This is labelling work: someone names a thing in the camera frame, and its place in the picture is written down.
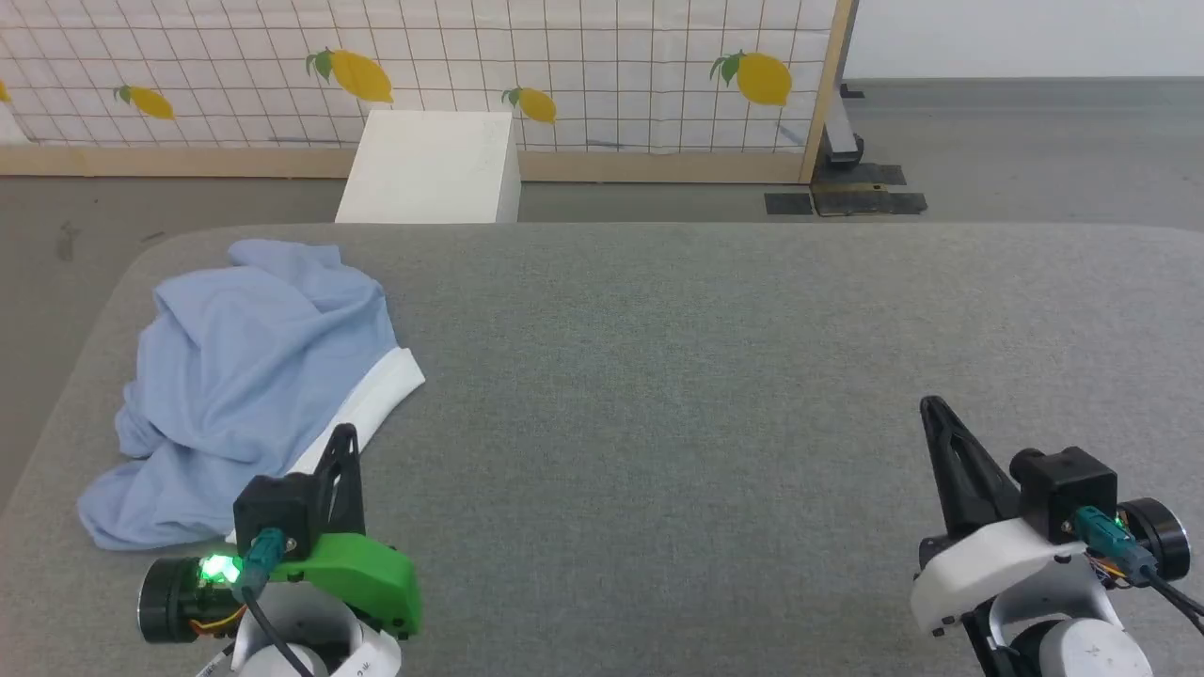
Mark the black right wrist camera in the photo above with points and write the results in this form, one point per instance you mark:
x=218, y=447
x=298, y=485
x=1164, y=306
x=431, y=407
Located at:
x=1068, y=489

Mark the white box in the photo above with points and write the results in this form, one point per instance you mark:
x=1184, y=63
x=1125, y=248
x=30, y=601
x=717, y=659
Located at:
x=433, y=169

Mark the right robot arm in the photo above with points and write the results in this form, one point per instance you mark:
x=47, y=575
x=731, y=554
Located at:
x=1091, y=649

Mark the small black floor mat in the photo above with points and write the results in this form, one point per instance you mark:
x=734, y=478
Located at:
x=788, y=203

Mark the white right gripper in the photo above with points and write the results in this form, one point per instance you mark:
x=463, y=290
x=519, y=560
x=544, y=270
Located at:
x=988, y=564

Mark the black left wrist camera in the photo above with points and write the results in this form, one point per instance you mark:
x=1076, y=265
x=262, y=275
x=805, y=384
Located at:
x=275, y=512

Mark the light blue shirt white trim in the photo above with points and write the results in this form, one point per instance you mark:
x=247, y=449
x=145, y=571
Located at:
x=245, y=376

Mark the lemon print partition panel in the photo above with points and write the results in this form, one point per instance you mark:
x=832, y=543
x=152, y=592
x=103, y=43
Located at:
x=583, y=85

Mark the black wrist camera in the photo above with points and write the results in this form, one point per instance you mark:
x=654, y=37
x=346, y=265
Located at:
x=275, y=512
x=1068, y=489

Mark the black partition foot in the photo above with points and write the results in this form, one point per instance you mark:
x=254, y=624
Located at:
x=840, y=141

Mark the large black floor mat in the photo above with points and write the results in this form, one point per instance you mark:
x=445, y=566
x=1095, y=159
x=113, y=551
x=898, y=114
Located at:
x=870, y=193

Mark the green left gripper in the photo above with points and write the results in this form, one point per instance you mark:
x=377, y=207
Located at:
x=362, y=574

